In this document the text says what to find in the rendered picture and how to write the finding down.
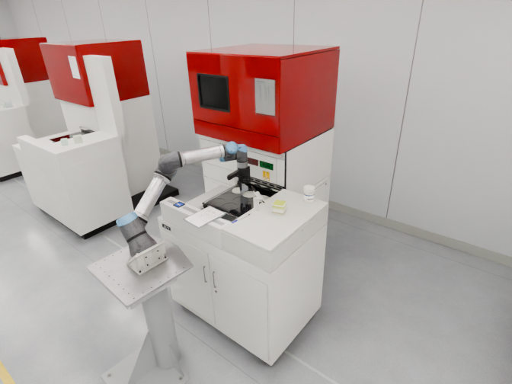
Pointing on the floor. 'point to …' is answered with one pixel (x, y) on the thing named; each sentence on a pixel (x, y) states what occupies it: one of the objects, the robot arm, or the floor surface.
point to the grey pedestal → (153, 350)
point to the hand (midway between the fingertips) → (241, 193)
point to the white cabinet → (251, 292)
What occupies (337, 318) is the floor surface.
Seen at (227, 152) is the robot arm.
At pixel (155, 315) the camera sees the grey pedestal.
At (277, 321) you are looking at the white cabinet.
